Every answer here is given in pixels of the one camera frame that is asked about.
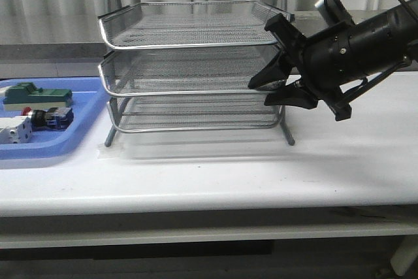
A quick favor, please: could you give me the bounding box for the white circuit breaker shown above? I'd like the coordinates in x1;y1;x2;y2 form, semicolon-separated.
1;116;33;144

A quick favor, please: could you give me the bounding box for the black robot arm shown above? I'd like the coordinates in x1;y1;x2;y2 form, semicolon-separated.
248;0;417;121

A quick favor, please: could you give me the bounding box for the silver mesh tray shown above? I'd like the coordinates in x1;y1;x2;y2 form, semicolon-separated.
107;93;283;133
98;45;280;97
99;0;292;50

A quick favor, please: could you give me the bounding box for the green and beige electrical module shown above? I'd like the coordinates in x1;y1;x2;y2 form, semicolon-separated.
3;82;72;111

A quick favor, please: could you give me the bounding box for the red emergency stop push button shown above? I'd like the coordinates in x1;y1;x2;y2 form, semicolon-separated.
22;107;74;130

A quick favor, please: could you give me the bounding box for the blue plastic tray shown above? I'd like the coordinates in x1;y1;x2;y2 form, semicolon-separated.
1;77;108;160

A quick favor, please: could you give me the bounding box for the grey stone counter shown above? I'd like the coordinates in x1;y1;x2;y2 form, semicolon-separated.
0;10;418;63

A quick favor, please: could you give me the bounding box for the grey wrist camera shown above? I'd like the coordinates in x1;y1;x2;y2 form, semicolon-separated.
315;0;355;27

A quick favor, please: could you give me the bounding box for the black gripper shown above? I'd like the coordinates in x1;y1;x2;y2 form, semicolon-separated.
248;14;356;122

